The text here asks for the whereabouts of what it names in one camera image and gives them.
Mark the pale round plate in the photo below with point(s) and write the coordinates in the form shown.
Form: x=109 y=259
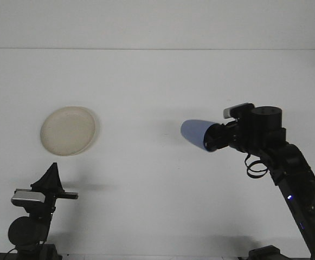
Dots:
x=67 y=131

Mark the pale blue cup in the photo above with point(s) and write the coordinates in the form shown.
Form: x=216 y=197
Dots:
x=192 y=131

